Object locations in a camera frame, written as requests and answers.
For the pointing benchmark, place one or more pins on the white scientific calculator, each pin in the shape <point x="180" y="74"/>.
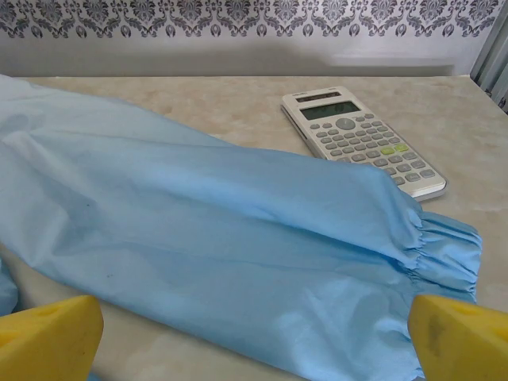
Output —
<point x="357" y="139"/>

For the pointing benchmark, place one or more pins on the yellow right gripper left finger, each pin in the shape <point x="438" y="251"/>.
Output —
<point x="47" y="341"/>

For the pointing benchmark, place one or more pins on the light blue zip jacket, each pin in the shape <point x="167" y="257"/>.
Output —
<point x="198" y="222"/>

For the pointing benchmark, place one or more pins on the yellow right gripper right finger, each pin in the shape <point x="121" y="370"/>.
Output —
<point x="460" y="341"/>

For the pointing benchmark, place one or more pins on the aluminium frame post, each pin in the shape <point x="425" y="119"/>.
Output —
<point x="492" y="47"/>

